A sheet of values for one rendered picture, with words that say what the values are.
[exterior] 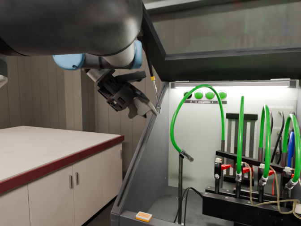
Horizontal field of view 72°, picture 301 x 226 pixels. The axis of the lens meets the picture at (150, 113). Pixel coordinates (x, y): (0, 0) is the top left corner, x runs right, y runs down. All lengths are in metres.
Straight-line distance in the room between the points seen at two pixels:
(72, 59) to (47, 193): 1.50
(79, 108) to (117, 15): 2.92
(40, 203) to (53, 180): 0.19
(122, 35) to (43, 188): 1.73
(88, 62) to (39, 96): 3.56
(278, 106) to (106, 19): 1.03
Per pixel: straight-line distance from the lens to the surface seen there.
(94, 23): 0.18
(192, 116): 1.18
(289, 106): 1.16
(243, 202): 0.92
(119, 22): 0.20
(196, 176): 1.26
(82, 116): 3.09
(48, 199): 1.95
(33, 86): 4.21
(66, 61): 0.55
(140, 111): 0.67
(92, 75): 0.67
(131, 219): 0.83
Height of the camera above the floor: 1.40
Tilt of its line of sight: 6 degrees down
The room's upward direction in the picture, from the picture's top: straight up
